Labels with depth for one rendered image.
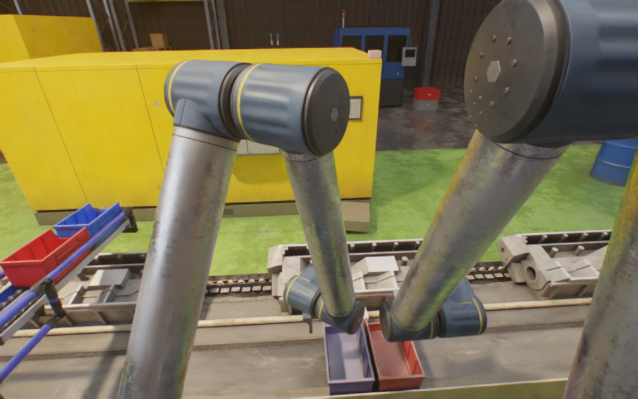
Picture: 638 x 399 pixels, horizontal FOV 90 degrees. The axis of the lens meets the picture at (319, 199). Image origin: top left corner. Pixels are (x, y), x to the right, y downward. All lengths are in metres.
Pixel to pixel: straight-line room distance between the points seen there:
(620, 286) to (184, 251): 0.71
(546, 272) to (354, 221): 2.05
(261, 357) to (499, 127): 1.55
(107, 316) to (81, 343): 0.16
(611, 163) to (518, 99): 6.12
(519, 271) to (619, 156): 4.29
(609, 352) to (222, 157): 0.71
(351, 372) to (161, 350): 1.06
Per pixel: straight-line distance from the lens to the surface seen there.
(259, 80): 0.58
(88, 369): 2.02
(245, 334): 1.85
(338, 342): 1.77
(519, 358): 1.95
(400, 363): 1.74
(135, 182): 4.38
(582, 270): 2.37
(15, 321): 1.62
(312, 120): 0.51
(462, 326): 0.99
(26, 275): 1.73
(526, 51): 0.36
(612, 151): 6.44
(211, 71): 0.67
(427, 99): 9.89
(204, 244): 0.71
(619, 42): 0.38
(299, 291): 1.13
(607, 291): 0.63
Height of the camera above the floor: 2.16
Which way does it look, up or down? 29 degrees down
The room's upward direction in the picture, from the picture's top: 1 degrees counter-clockwise
